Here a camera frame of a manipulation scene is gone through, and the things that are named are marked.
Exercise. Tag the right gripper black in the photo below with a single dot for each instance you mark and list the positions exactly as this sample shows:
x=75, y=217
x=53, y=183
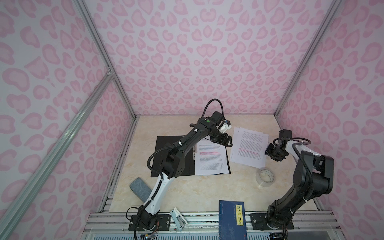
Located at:
x=268, y=151

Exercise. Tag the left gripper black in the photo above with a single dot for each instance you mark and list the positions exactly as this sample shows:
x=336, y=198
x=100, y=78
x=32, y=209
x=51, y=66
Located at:
x=221, y=140

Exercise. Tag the printed paper sheet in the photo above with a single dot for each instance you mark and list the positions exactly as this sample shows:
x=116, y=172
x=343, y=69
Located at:
x=210, y=158

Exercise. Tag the white paper sheet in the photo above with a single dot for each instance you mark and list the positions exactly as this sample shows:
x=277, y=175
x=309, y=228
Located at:
x=249, y=148

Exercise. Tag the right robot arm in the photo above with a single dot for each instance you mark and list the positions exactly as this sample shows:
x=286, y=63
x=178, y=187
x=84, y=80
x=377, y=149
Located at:
x=313, y=177

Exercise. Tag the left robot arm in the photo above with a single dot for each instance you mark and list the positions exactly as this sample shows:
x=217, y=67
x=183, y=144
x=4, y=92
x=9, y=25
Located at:
x=205, y=127

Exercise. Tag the clear tape roll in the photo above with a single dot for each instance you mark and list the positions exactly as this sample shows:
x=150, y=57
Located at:
x=265, y=177

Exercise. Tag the blue book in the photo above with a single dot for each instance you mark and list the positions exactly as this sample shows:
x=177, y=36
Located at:
x=232, y=220

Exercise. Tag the grey sponge block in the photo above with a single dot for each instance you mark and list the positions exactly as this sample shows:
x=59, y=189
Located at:
x=140, y=189

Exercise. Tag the aluminium diagonal beam left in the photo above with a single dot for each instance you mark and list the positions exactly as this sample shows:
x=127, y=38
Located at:
x=21, y=204

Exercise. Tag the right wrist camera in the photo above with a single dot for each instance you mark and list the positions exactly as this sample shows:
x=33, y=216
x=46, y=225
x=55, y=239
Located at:
x=285, y=134

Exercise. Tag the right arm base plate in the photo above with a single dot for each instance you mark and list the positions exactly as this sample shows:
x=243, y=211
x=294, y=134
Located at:
x=264, y=222

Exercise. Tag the white bracket on rail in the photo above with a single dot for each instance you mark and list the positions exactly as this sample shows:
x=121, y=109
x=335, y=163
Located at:
x=178, y=219

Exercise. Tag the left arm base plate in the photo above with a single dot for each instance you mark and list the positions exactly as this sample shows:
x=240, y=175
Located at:
x=160, y=223

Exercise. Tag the aluminium corner post left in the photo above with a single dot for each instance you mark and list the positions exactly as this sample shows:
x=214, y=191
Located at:
x=91, y=27

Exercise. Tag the aluminium corner post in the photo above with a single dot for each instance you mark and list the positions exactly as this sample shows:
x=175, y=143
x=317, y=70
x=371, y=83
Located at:
x=91, y=27
x=328, y=19

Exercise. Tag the aluminium rail frame front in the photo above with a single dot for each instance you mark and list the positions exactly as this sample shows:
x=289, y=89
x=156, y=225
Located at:
x=308, y=225

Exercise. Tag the aluminium corner post right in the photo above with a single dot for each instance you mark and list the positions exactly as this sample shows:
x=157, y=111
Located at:
x=328, y=19

